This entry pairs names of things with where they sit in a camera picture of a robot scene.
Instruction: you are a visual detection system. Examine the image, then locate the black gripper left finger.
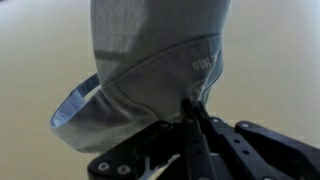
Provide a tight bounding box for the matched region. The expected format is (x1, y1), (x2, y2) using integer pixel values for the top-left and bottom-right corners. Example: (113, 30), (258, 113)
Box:
(87, 100), (217, 180)

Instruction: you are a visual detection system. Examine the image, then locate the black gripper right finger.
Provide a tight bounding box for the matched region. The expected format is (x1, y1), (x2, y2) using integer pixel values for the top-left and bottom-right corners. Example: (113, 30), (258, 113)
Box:
(196, 103), (320, 180)

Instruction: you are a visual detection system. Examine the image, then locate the grey denim baseball cap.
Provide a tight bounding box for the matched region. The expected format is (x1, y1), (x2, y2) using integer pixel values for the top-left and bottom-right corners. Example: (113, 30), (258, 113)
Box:
(50, 0), (230, 153)

